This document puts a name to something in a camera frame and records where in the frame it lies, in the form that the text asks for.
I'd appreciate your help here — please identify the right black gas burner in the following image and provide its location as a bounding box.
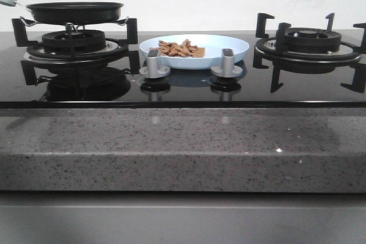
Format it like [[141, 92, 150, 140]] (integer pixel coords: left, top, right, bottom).
[[255, 27, 361, 64]]

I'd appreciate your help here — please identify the black glass gas hob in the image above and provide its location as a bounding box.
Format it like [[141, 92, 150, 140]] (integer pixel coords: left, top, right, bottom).
[[1, 32, 365, 109]]

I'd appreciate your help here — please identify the left black pan support grate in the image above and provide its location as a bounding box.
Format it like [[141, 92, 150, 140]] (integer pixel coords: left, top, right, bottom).
[[12, 17, 140, 88]]

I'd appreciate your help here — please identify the black frying pan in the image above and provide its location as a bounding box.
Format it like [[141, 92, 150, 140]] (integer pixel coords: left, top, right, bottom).
[[26, 2, 124, 26]]

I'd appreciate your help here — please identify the left black gas burner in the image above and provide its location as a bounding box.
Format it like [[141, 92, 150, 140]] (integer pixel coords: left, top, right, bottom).
[[24, 30, 129, 65]]

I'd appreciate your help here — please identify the grey cabinet drawer front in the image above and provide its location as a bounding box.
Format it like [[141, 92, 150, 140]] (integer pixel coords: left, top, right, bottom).
[[1, 193, 365, 243]]

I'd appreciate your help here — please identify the silver stove knob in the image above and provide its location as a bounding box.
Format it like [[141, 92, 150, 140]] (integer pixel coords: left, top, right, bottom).
[[139, 49, 170, 79], [210, 49, 243, 78]]

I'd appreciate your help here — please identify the right black pan support grate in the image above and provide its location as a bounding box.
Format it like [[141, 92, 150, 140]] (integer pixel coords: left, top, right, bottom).
[[253, 13, 365, 93]]

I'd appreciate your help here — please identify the right silver stove knob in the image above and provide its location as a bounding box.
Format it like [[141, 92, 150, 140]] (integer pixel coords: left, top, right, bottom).
[[210, 49, 243, 78]]

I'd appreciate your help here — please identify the black pan support grate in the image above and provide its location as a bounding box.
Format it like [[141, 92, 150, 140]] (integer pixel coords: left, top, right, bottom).
[[12, 17, 140, 88], [253, 13, 365, 93]]

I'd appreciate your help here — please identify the left silver stove knob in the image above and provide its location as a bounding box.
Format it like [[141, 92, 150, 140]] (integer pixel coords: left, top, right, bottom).
[[139, 49, 170, 79]]

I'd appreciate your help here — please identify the black gas burner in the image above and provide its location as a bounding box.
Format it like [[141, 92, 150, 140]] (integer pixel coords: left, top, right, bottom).
[[255, 27, 361, 64], [24, 30, 129, 65]]

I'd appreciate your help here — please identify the light blue plate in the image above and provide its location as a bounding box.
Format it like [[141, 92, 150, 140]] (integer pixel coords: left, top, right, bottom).
[[140, 34, 249, 70]]

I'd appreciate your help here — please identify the brown meat slices pile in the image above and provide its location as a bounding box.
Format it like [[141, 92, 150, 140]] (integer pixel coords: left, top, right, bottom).
[[150, 39, 206, 58]]

